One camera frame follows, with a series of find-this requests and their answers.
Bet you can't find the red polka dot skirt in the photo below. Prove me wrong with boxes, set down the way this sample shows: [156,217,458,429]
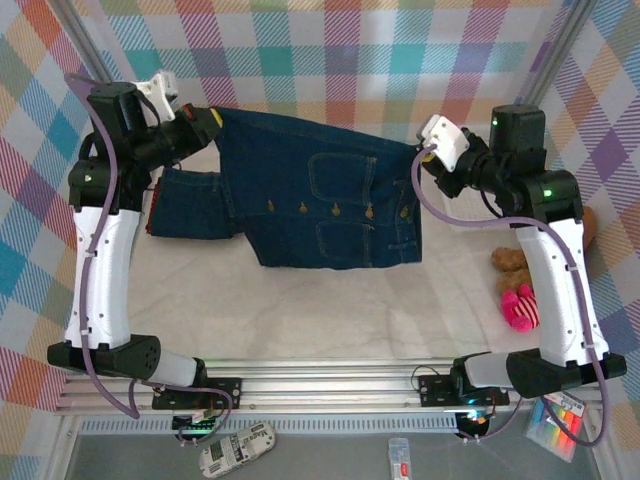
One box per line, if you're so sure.
[144,177,161,234]

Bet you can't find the dark denim skirt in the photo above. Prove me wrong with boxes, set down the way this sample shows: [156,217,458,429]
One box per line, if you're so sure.
[148,167,241,241]

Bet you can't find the blue denim jacket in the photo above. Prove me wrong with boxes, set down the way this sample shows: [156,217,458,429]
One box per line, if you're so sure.
[214,107,424,271]

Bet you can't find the brown teddy bear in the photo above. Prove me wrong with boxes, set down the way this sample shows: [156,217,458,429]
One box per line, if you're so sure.
[489,204,599,296]

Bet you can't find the white doll with glasses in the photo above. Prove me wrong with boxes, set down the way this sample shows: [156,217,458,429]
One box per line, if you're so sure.
[500,283,541,335]

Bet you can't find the right controller board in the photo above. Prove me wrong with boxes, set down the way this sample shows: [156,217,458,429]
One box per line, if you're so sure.
[452,410,494,436]

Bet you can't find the controller board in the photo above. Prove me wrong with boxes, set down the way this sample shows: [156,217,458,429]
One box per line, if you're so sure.
[172,414,221,434]
[452,410,494,436]

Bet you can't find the coloured marker pack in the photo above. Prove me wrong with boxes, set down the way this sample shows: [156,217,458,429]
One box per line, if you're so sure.
[524,394,587,464]

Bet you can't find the small white box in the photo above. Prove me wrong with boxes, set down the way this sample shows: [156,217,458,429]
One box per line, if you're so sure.
[388,437,412,480]

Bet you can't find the left controller board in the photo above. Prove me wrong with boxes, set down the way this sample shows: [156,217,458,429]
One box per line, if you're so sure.
[172,414,221,434]

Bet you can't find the newspaper print pouch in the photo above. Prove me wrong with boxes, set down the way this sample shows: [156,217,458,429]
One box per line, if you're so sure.
[198,422,277,480]

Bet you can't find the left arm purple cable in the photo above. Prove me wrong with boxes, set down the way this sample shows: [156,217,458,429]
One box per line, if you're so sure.
[64,73,236,446]

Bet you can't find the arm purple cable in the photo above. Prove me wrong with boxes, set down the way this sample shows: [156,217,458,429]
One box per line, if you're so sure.
[64,73,236,446]
[410,144,610,447]

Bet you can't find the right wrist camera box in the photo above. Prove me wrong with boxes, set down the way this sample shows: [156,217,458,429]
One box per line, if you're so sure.
[417,114,471,174]

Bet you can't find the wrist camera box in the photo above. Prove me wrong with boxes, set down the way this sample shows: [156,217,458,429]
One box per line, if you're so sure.
[417,114,471,174]
[133,72,179,122]

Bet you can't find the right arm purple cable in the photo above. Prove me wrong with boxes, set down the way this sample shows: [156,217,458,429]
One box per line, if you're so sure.
[410,144,610,447]

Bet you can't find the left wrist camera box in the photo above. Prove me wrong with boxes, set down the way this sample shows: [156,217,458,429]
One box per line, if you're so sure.
[133,72,179,122]

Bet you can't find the aluminium corner post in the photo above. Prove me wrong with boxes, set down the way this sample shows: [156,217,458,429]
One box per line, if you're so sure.
[519,0,599,109]
[49,0,116,86]

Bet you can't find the thin black wire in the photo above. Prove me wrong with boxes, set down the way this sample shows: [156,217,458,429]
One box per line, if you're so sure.
[411,363,454,396]

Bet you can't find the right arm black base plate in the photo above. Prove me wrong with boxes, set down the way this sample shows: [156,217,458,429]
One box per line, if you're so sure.
[417,373,511,409]

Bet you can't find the aluminium rail frame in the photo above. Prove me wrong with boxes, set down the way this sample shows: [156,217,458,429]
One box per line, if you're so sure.
[53,349,609,416]

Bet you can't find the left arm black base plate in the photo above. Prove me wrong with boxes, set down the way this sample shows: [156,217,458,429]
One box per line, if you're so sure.
[151,377,243,412]

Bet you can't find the white slotted cable duct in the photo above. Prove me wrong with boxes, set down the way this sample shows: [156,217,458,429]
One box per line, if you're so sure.
[79,418,459,435]

